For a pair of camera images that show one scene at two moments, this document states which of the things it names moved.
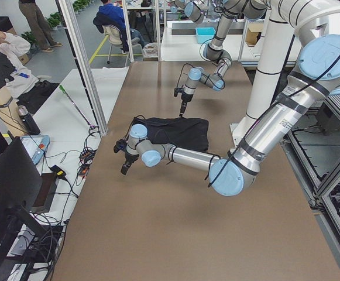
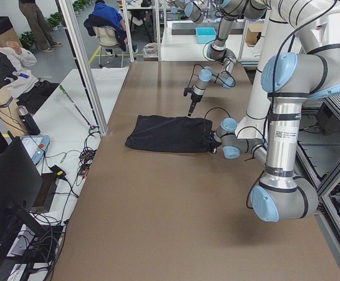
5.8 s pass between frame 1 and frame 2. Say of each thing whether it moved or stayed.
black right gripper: moved
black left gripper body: moved
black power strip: stayed
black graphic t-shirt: stayed
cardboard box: stayed
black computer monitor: stayed
